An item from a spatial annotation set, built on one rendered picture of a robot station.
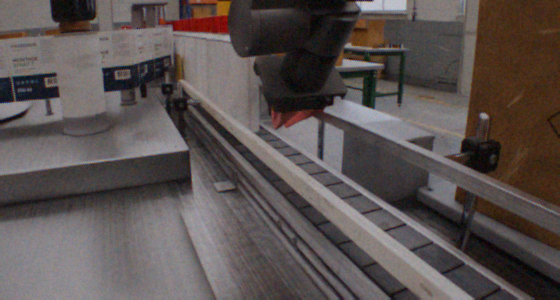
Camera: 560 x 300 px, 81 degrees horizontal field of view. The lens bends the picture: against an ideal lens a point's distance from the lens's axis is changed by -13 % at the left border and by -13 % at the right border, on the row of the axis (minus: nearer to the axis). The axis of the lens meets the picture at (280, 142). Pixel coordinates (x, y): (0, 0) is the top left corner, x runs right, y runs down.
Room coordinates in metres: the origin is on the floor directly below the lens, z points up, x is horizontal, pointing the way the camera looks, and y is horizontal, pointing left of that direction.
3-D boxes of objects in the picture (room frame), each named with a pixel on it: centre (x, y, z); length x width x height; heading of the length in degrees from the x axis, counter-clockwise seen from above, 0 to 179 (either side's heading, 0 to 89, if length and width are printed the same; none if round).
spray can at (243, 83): (0.64, 0.06, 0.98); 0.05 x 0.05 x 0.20
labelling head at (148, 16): (1.20, 0.41, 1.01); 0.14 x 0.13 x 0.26; 24
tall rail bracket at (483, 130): (0.30, -0.17, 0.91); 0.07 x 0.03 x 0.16; 114
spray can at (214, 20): (0.78, 0.13, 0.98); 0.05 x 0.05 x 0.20
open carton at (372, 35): (5.12, -1.15, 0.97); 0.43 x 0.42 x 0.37; 118
